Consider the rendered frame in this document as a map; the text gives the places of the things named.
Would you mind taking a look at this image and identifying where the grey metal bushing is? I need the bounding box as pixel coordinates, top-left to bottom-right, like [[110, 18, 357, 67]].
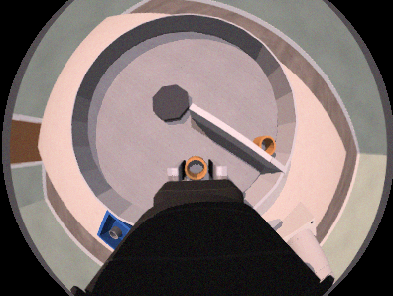
[[109, 226, 122, 239]]

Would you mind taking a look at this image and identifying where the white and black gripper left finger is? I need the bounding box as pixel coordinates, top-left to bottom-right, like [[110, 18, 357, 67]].
[[167, 160, 186, 182]]

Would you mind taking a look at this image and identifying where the blue crate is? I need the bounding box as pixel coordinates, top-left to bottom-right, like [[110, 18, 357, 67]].
[[97, 211, 133, 249]]

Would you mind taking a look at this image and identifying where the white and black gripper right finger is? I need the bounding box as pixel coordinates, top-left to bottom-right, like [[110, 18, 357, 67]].
[[208, 159, 227, 180]]

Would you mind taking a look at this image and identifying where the bronze bushing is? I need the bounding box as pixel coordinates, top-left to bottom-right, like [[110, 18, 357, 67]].
[[185, 156, 207, 180], [253, 136, 276, 155]]

